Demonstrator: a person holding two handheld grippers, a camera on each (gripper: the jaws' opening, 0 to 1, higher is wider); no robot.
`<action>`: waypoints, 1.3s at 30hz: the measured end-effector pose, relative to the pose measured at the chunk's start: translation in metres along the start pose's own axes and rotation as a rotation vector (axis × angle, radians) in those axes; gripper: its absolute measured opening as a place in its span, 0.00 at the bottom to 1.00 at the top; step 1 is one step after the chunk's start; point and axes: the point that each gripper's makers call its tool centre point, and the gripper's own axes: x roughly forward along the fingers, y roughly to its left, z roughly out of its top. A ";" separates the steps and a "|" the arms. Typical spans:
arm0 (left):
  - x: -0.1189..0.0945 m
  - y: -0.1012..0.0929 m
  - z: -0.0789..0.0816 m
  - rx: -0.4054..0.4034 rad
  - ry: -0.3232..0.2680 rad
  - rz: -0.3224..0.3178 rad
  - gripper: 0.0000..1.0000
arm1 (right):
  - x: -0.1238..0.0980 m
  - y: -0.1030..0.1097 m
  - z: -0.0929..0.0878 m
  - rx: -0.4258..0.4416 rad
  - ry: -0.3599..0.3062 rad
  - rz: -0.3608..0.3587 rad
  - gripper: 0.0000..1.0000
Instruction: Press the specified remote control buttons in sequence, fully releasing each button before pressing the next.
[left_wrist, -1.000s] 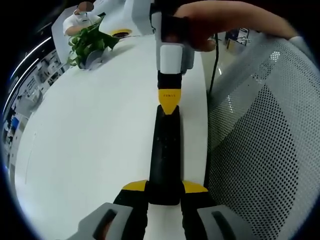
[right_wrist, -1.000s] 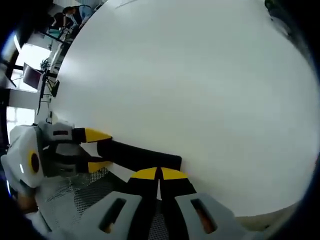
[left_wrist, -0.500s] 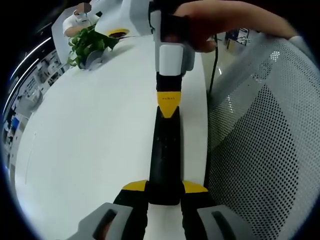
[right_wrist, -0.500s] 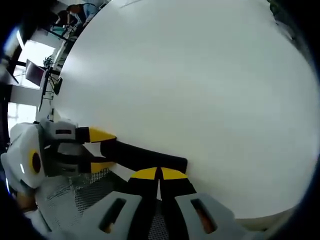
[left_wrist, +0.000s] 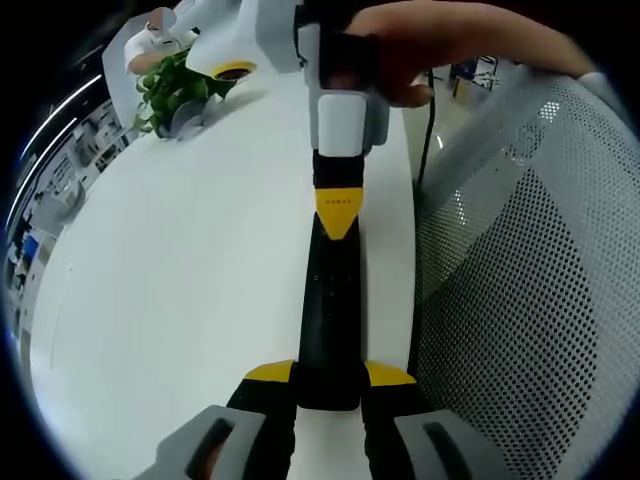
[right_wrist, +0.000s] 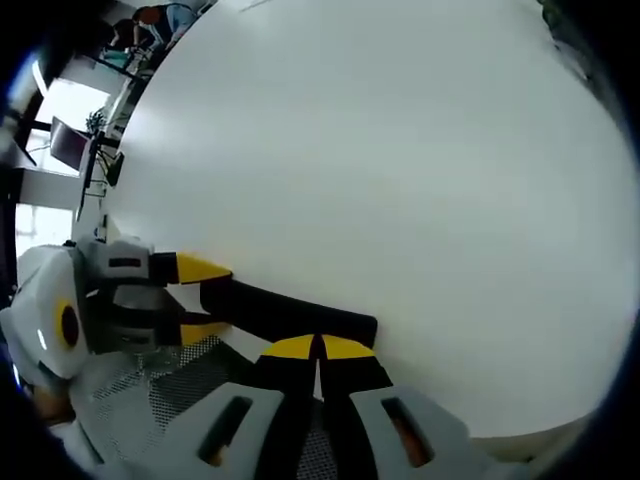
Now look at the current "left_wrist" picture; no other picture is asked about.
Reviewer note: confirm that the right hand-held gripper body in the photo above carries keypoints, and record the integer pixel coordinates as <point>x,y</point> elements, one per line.
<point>270,35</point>

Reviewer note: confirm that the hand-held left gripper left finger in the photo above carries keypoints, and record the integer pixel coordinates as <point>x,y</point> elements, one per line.
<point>220,440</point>

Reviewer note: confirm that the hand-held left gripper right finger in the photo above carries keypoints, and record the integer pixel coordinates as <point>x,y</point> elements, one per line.
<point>430,445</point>

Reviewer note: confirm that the black remote control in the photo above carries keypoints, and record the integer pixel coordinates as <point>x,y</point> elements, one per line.
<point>332,320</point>

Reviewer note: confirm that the person's right hand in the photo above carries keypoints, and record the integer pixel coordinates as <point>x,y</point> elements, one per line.
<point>425,40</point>

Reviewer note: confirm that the green potted plant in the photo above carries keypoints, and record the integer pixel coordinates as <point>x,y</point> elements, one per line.
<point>172,92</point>

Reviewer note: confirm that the grey mesh office chair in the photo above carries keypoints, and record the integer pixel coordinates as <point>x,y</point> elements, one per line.
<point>525,280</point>

